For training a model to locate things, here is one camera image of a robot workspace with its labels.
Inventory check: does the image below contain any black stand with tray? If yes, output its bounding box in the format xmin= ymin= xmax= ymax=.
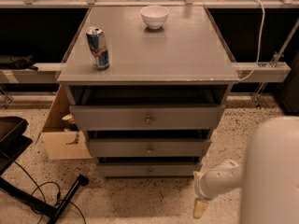
xmin=0 ymin=116 xmax=90 ymax=224

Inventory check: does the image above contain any white hanging cable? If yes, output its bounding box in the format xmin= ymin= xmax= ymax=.
xmin=238 ymin=0 xmax=266 ymax=82

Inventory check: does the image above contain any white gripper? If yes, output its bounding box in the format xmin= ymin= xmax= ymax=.
xmin=193 ymin=160 xmax=243 ymax=219

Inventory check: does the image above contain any grey drawer cabinet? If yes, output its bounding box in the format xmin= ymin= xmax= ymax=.
xmin=58 ymin=7 xmax=238 ymax=177

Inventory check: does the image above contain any grey bottom drawer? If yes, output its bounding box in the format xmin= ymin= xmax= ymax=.
xmin=97 ymin=163 xmax=202 ymax=177

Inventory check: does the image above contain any cardboard box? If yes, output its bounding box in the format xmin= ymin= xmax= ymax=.
xmin=41 ymin=87 xmax=92 ymax=160

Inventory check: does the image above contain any grey middle drawer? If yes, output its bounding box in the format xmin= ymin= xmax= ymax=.
xmin=86 ymin=139 xmax=211 ymax=157

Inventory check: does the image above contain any grey drawer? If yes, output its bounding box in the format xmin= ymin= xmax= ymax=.
xmin=97 ymin=163 xmax=202 ymax=177
xmin=70 ymin=105 xmax=225 ymax=131
xmin=86 ymin=139 xmax=211 ymax=157

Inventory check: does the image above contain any blue silver drink can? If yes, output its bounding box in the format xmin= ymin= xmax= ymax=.
xmin=86 ymin=26 xmax=109 ymax=70

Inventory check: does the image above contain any white bowl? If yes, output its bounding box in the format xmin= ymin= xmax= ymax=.
xmin=140 ymin=6 xmax=169 ymax=29

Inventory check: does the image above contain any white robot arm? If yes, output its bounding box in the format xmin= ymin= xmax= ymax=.
xmin=193 ymin=116 xmax=299 ymax=224

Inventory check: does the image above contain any black floor cable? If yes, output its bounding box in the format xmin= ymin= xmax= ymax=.
xmin=0 ymin=151 xmax=87 ymax=224

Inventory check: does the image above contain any black cloth on rail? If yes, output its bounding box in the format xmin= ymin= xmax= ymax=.
xmin=0 ymin=55 xmax=38 ymax=71

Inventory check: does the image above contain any grey top drawer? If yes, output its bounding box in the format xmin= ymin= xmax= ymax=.
xmin=70 ymin=105 xmax=225 ymax=131

